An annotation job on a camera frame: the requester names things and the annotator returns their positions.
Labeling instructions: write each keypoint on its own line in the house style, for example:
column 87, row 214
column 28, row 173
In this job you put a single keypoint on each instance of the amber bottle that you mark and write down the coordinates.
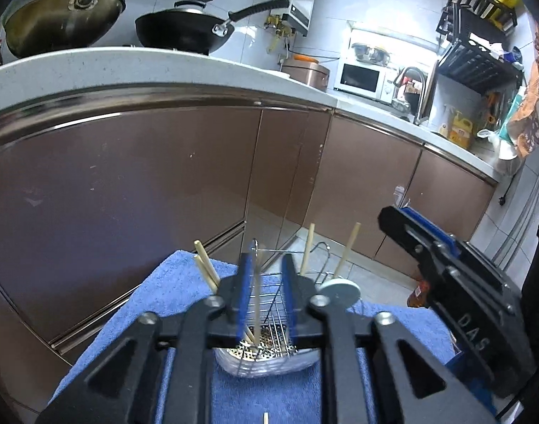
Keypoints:
column 417, row 296

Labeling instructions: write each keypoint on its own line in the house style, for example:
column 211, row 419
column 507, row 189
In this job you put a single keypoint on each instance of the white microwave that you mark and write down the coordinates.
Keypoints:
column 357, row 77

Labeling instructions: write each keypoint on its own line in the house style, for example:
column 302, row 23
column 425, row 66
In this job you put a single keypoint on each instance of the black wall rack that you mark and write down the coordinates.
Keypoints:
column 468, row 62

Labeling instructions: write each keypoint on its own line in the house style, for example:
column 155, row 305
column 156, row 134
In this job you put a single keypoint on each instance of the floral apron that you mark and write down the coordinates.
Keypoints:
column 534, row 97

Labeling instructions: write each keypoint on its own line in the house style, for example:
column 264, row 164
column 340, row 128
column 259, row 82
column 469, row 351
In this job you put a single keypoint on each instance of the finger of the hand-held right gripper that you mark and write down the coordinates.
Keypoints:
column 402, row 229
column 433, row 229

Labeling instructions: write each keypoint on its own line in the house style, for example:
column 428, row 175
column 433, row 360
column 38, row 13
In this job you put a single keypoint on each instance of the steel faucet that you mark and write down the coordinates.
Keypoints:
column 410, row 69

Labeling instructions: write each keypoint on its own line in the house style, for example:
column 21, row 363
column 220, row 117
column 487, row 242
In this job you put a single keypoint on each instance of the blue towel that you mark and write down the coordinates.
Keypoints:
column 269, row 397

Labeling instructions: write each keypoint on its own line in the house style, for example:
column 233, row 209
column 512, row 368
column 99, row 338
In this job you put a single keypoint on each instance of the kitchen window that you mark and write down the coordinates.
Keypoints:
column 393, row 35

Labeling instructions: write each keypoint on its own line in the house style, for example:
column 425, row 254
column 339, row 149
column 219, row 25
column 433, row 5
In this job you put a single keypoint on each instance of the copper rice cooker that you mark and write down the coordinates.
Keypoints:
column 307, row 75

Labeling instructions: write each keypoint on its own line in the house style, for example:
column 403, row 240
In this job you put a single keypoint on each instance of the brown base cabinets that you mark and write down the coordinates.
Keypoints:
column 119, row 207

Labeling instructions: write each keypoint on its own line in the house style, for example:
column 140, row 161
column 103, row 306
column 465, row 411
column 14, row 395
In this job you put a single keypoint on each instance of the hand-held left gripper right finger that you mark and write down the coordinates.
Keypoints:
column 290, row 296

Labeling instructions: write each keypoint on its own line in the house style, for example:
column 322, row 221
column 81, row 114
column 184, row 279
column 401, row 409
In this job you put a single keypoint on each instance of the yellow detergent bottle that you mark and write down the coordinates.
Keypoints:
column 459, row 132

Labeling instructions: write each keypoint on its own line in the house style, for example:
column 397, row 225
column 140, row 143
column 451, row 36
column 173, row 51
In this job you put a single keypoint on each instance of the orange plastic item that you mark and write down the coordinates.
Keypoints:
column 304, row 58

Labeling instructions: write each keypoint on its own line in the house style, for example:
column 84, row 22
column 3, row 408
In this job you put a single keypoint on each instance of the black wok with lid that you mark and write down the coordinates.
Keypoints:
column 181, row 31

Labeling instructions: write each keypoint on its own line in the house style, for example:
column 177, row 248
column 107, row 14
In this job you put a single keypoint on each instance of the white kitchen countertop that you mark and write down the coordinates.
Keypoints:
column 119, row 70

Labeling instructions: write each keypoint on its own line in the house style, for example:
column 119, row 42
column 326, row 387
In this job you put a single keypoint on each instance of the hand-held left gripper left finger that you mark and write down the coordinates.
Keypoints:
column 245, row 300

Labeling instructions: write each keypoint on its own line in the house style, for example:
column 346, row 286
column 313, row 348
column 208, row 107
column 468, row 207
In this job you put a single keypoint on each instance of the steel pot with lid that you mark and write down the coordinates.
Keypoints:
column 53, row 22

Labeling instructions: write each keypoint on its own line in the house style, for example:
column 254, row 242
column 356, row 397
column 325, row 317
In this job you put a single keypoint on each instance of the brass pipe fittings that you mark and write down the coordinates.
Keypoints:
column 278, row 22

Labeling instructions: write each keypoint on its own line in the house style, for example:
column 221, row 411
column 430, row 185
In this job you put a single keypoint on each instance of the white plastic bag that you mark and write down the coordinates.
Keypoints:
column 499, row 150

